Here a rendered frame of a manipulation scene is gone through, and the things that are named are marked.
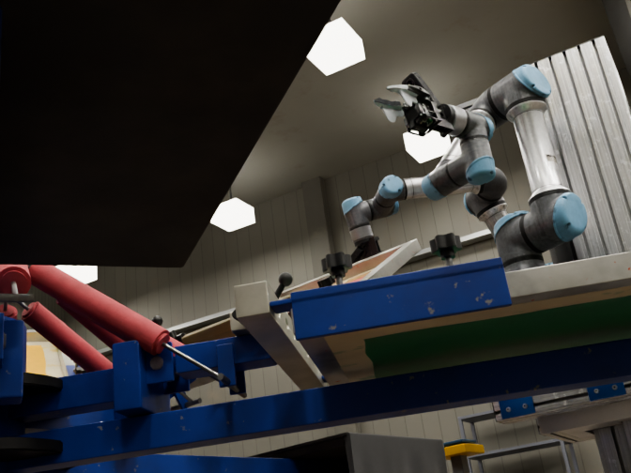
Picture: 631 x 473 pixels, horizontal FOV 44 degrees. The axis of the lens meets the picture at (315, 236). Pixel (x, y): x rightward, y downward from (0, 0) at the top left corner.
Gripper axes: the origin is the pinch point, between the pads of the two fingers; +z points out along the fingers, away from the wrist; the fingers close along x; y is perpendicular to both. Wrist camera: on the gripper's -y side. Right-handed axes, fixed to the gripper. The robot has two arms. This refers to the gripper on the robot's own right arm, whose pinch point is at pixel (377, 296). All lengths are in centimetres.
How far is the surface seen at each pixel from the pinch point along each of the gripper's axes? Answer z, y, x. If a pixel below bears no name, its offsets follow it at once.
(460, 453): 57, 16, -8
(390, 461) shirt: 46, 22, -59
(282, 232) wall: -178, -518, 689
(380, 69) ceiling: -278, -228, 561
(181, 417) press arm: 17, 37, -141
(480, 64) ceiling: -254, -142, 639
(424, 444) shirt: 47, 23, -39
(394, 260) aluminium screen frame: -6.0, 29.3, -33.8
